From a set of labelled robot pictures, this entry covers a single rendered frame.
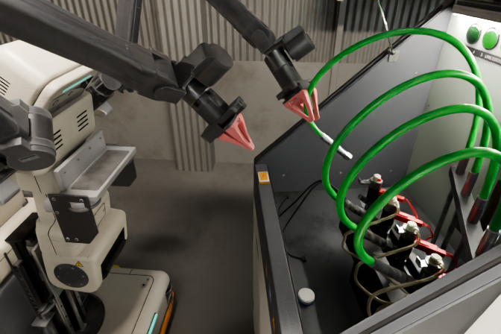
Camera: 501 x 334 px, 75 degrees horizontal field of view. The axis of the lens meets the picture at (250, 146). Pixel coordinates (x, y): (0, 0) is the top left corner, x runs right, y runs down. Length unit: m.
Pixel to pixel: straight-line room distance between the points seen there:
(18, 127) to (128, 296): 1.10
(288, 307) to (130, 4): 0.86
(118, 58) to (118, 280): 1.29
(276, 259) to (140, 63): 0.50
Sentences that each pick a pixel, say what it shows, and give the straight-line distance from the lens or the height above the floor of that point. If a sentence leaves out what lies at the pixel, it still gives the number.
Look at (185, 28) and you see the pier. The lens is 2.36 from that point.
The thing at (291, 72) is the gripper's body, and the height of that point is 1.30.
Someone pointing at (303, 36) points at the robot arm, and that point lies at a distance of 0.83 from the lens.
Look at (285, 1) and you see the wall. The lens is 2.42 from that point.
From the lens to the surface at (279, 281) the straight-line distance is 0.74.
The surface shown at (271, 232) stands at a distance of 0.84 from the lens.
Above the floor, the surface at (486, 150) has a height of 1.31.
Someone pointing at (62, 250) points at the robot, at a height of 0.83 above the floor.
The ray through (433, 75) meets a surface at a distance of 0.64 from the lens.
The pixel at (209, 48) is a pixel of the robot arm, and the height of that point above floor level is 1.40.
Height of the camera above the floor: 1.53
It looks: 29 degrees down
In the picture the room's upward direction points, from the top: straight up
